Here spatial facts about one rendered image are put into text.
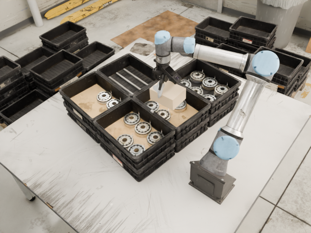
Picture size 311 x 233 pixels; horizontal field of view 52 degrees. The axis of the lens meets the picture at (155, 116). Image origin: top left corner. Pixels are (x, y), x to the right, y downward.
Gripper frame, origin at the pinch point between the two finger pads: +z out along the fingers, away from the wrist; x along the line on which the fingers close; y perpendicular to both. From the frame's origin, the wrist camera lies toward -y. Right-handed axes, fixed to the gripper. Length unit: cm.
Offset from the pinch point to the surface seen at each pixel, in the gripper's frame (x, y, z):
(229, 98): -41, -18, 25
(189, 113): -15.8, -4.6, 26.7
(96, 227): 70, -6, 40
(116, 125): 19.2, 26.2, 26.4
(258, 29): -186, 27, 59
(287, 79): -119, -31, 54
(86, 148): 37, 38, 39
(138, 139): 20.1, 7.2, 26.6
